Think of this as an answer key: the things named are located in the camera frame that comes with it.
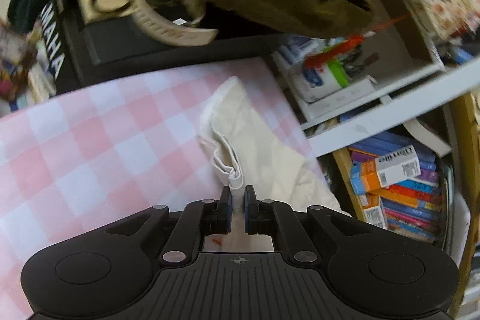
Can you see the beige t-shirt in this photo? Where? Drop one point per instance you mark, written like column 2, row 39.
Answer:
column 244, row 151

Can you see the orange blue white tall box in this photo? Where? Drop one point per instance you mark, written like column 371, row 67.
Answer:
column 385, row 171

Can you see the white orange flat box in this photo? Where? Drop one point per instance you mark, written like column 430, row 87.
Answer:
column 373, row 210

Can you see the beige strap wristwatch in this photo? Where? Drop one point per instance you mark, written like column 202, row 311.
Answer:
column 171, row 22

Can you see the white wooden bookshelf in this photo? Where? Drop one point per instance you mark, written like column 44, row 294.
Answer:
column 419, row 82

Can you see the white green wipes tub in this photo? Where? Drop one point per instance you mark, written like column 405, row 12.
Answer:
column 319, row 82

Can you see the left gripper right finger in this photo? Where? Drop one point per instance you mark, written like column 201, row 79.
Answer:
column 278, row 221

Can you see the black yamaha keyboard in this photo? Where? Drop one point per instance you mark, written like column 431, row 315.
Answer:
column 82, row 54

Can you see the pink checkered desk mat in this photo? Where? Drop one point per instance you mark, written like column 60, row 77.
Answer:
column 92, row 156

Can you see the red figurine pen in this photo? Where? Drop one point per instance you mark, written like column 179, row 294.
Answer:
column 350, row 44

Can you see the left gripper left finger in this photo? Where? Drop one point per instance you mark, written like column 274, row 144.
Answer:
column 198, row 220

